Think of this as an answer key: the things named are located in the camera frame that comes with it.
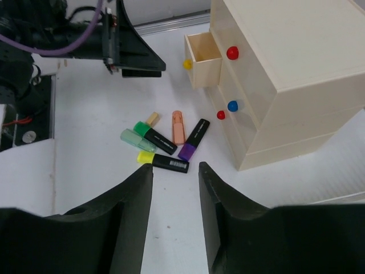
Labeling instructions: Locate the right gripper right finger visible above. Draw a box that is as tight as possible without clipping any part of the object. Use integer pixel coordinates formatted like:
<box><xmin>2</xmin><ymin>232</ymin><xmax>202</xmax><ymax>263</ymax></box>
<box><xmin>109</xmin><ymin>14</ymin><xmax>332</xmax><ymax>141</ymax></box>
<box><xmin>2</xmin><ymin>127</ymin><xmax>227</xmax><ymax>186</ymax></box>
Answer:
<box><xmin>198</xmin><ymin>162</ymin><xmax>364</xmax><ymax>273</ymax></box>

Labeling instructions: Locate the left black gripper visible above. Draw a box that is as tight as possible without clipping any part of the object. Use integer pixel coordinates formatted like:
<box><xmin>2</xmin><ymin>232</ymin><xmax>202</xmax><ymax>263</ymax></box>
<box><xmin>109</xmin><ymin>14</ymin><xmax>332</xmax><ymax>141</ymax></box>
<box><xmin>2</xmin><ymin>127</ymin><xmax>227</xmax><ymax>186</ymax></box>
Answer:
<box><xmin>32</xmin><ymin>0</ymin><xmax>166</xmax><ymax>78</ymax></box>

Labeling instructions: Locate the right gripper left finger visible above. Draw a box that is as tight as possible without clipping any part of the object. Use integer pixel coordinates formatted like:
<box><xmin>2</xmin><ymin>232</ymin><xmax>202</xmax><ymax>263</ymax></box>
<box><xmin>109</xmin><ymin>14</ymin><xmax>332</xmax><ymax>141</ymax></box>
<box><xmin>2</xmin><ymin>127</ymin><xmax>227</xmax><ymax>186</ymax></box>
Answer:
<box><xmin>1</xmin><ymin>164</ymin><xmax>153</xmax><ymax>273</ymax></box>

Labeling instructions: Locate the drawer with yellow knob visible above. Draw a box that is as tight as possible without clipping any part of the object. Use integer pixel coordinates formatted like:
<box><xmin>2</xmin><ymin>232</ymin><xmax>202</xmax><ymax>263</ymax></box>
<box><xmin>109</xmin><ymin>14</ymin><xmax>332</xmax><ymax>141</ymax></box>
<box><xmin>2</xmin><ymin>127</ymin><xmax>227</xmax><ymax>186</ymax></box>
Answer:
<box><xmin>183</xmin><ymin>32</ymin><xmax>222</xmax><ymax>89</ymax></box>

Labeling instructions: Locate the orange translucent tube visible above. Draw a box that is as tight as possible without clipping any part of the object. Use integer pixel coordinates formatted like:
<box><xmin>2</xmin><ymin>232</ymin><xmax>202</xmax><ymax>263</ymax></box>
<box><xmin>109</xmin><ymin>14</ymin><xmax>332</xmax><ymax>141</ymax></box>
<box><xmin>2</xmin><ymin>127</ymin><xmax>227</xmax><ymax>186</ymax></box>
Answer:
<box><xmin>172</xmin><ymin>110</ymin><xmax>186</xmax><ymax>146</ymax></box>

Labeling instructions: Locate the drawer with blue knob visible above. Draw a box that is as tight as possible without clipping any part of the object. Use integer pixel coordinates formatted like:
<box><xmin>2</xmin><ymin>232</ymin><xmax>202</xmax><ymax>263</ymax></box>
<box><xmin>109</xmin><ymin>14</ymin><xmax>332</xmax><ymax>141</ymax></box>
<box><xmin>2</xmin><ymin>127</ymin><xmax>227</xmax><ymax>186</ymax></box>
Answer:
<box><xmin>212</xmin><ymin>86</ymin><xmax>257</xmax><ymax>133</ymax></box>

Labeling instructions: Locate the cream top drawer red knob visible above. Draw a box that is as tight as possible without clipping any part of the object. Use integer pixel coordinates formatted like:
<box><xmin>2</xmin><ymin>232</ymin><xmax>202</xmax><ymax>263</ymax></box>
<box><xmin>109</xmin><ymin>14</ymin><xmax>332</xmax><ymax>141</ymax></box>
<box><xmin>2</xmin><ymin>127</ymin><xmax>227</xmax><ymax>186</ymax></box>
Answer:
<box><xmin>209</xmin><ymin>27</ymin><xmax>277</xmax><ymax>95</ymax></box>

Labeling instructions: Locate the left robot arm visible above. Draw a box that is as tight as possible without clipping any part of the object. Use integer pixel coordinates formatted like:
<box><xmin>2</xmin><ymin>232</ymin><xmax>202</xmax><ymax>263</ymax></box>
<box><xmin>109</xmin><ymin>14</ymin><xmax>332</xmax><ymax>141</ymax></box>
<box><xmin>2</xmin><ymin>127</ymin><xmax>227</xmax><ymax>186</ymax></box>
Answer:
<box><xmin>1</xmin><ymin>1</ymin><xmax>166</xmax><ymax>116</ymax></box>

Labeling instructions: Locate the clear green tube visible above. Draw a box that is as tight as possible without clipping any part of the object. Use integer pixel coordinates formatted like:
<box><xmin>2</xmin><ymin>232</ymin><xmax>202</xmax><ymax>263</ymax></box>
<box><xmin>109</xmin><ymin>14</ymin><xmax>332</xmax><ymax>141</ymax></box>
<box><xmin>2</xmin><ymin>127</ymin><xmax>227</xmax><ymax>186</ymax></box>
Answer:
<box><xmin>120</xmin><ymin>129</ymin><xmax>157</xmax><ymax>152</ymax></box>

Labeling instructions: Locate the green cap black marker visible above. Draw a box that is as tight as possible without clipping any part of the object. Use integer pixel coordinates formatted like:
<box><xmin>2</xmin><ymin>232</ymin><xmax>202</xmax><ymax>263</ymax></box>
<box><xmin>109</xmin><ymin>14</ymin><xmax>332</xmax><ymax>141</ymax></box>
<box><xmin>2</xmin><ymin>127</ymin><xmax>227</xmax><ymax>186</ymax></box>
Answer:
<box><xmin>133</xmin><ymin>122</ymin><xmax>177</xmax><ymax>155</ymax></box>

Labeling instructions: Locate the yellow cap black marker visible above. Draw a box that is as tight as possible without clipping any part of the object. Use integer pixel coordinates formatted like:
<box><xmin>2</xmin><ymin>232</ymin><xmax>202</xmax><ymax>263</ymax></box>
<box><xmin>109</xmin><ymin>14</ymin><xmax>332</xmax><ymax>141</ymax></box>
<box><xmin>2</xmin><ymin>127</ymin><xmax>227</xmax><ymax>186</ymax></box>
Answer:
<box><xmin>137</xmin><ymin>151</ymin><xmax>189</xmax><ymax>174</ymax></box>

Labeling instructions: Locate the bottom drawer red knob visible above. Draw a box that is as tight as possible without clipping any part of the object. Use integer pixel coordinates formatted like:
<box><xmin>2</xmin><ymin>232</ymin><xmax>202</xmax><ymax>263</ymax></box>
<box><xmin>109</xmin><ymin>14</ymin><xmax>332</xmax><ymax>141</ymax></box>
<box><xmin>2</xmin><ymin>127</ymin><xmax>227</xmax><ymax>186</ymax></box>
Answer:
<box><xmin>206</xmin><ymin>88</ymin><xmax>252</xmax><ymax>160</ymax></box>

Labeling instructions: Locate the purple cap black marker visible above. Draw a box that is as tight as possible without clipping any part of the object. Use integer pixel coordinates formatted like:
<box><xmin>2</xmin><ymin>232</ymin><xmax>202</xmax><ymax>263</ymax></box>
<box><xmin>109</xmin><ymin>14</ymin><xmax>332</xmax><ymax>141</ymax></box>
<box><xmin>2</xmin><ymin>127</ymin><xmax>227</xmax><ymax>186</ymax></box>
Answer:
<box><xmin>178</xmin><ymin>119</ymin><xmax>210</xmax><ymax>162</ymax></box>

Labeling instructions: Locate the white plastic file organizer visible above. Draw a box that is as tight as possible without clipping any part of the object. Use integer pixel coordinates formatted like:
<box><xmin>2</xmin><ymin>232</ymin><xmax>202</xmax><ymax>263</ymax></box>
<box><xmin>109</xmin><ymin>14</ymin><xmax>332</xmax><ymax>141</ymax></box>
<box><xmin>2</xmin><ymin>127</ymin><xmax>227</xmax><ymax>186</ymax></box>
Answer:
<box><xmin>310</xmin><ymin>192</ymin><xmax>364</xmax><ymax>205</ymax></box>

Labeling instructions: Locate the cream wooden drawer cabinet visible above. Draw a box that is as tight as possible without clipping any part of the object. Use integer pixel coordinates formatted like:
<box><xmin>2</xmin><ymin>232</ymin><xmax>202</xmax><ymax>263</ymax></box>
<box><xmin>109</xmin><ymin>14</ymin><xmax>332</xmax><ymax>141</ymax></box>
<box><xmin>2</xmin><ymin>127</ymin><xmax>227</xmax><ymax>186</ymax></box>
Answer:
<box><xmin>209</xmin><ymin>1</ymin><xmax>364</xmax><ymax>171</ymax></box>

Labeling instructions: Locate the aluminium frame rail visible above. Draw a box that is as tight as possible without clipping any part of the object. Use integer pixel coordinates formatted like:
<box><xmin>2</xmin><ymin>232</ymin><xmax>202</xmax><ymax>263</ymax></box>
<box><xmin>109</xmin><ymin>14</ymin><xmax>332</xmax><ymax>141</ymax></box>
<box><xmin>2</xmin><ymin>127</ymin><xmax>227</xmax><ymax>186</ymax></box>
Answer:
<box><xmin>135</xmin><ymin>9</ymin><xmax>210</xmax><ymax>35</ymax></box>

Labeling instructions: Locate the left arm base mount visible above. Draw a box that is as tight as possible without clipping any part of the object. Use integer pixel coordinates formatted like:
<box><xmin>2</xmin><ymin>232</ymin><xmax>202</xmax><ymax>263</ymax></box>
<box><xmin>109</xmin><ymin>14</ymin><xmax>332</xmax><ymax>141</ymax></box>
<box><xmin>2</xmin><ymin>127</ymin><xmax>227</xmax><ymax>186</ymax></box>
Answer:
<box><xmin>1</xmin><ymin>75</ymin><xmax>56</xmax><ymax>151</ymax></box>

